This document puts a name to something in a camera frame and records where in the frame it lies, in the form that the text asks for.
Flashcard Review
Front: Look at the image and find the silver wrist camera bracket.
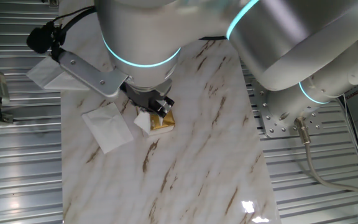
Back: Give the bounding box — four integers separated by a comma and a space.
57, 49, 130, 100

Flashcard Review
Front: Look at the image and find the grey base cable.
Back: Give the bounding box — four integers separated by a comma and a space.
293, 116, 358, 203

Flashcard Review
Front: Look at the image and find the small folded white napkin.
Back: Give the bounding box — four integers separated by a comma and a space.
81, 102, 134, 154

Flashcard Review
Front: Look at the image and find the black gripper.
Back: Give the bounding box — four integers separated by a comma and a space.
119, 78, 176, 118

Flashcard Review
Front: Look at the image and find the gold tissue pack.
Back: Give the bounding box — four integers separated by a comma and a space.
140, 109, 176, 138

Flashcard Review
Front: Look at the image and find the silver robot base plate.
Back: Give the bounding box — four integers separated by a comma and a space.
250, 80, 329, 138

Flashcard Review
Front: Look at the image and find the large unfolded white napkin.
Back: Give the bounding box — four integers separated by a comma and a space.
25, 55, 90, 91

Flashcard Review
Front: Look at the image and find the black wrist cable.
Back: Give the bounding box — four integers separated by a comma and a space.
25, 5, 98, 62

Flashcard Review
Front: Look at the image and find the marble pattern mat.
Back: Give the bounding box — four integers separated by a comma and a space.
58, 0, 282, 224

